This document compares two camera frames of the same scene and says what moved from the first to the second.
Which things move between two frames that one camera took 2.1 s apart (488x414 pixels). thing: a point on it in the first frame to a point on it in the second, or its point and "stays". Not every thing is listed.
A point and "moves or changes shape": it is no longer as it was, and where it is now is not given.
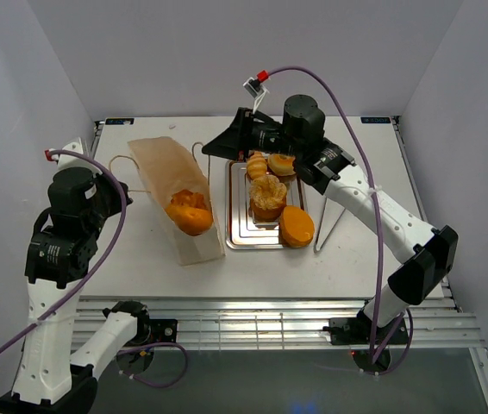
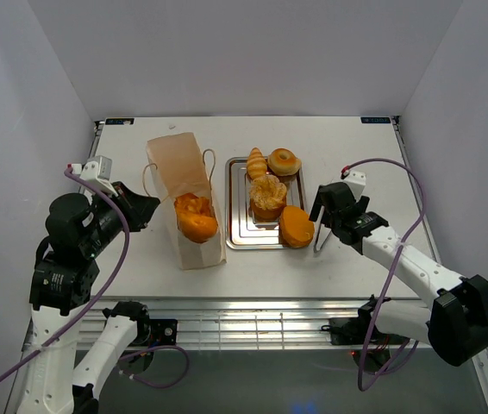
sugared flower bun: [268, 197] stays
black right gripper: [235, 141] to [316, 208]
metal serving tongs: [332, 213] stays
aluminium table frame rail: [278, 322] stays
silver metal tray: [241, 230] stays
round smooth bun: [297, 227] stays
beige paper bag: [169, 167] moves or changes shape
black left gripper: [117, 204] to [139, 208]
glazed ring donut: [281, 165] stays
